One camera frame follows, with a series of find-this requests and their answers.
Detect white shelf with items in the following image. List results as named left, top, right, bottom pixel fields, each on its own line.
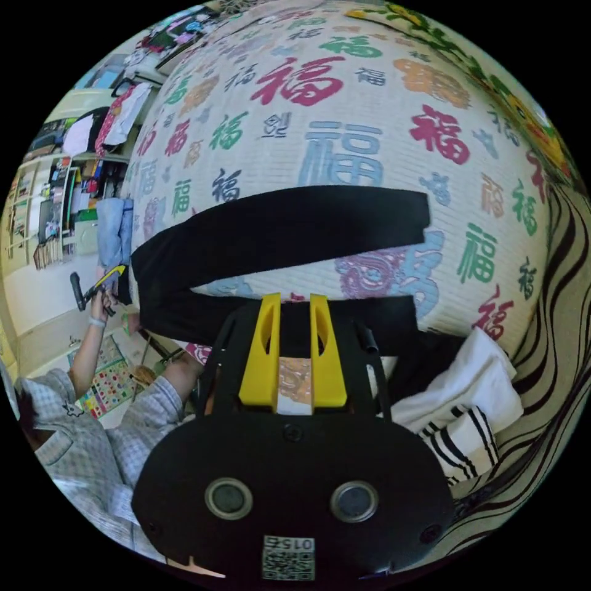
left=3, top=152, right=131, bottom=271

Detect light blue cloth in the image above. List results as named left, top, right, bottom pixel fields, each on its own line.
left=95, top=197, right=135, bottom=270

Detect bed with printed woven mat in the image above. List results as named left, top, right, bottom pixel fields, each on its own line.
left=121, top=0, right=579, bottom=419

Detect black long pants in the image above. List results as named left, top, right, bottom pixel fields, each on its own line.
left=130, top=185, right=467, bottom=403

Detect person's right hand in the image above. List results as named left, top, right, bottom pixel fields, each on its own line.
left=165, top=555, right=227, bottom=579

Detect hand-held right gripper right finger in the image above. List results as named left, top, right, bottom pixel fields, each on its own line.
left=310, top=292, right=348, bottom=410

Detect brown striped blanket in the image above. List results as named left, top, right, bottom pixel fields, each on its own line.
left=450, top=182, right=591, bottom=557

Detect person's body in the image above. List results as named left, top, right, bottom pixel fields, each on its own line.
left=12, top=350, right=206, bottom=566

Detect rack of hanging clothes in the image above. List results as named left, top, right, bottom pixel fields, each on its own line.
left=61, top=81, right=154, bottom=159

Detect person's left forearm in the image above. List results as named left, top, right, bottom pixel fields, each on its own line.
left=69, top=319, right=108, bottom=399

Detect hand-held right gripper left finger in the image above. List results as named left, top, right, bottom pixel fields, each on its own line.
left=238, top=292, right=281, bottom=414

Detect person's left hand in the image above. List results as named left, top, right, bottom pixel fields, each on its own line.
left=89, top=289, right=119, bottom=327

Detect colourful floor mat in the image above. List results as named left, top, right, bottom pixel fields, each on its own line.
left=67, top=335, right=142, bottom=420

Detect floral blanket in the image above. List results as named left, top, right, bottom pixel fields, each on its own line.
left=344, top=0, right=573, bottom=182

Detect pile of clothes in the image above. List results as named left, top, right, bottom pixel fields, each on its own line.
left=390, top=326, right=525, bottom=486

